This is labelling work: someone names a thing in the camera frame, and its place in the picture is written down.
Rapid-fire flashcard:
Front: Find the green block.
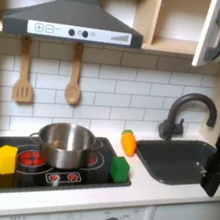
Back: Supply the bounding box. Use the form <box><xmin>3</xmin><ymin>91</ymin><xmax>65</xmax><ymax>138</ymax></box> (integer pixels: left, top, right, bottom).
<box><xmin>107</xmin><ymin>154</ymin><xmax>132</xmax><ymax>186</ymax></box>

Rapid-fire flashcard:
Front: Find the steel pot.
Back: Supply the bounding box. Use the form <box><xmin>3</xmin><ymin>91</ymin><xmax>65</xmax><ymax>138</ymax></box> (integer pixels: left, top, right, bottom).
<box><xmin>24</xmin><ymin>116</ymin><xmax>107</xmax><ymax>176</ymax></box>

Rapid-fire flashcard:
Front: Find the yellow hexagonal block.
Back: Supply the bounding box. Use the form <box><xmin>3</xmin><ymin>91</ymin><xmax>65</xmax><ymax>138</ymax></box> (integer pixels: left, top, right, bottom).
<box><xmin>0</xmin><ymin>143</ymin><xmax>21</xmax><ymax>177</ymax></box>

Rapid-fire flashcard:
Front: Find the dark grey sink basin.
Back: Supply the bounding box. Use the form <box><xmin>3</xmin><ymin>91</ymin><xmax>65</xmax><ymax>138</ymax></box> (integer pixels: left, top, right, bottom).
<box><xmin>130</xmin><ymin>130</ymin><xmax>220</xmax><ymax>193</ymax></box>

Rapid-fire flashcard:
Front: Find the dark grey tap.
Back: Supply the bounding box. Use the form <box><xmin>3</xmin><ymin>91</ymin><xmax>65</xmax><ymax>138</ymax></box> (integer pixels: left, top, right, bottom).
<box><xmin>156</xmin><ymin>87</ymin><xmax>220</xmax><ymax>148</ymax></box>

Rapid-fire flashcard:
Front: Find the orange toy carrot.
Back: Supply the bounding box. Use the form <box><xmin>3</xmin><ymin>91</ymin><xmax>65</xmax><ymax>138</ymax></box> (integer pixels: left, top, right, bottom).
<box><xmin>118</xmin><ymin>127</ymin><xmax>140</xmax><ymax>159</ymax></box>

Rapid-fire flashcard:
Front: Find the black stove cooktop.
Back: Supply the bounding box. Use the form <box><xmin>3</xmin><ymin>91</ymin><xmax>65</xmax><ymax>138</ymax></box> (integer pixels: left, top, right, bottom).
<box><xmin>0</xmin><ymin>119</ymin><xmax>139</xmax><ymax>216</ymax></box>

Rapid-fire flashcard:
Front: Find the wooden spoon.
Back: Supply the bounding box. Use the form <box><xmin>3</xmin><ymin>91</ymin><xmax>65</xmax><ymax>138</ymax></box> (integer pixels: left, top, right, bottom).
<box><xmin>61</xmin><ymin>41</ymin><xmax>91</xmax><ymax>107</ymax></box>

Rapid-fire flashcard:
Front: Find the wooden slotted spatula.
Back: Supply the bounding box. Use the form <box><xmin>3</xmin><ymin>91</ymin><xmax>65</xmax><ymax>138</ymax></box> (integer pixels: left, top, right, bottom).
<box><xmin>10</xmin><ymin>35</ymin><xmax>44</xmax><ymax>105</ymax></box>

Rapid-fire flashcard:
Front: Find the grey range hood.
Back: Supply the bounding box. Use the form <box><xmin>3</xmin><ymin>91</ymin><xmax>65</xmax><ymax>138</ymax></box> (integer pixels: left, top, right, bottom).
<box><xmin>0</xmin><ymin>0</ymin><xmax>151</xmax><ymax>56</ymax></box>

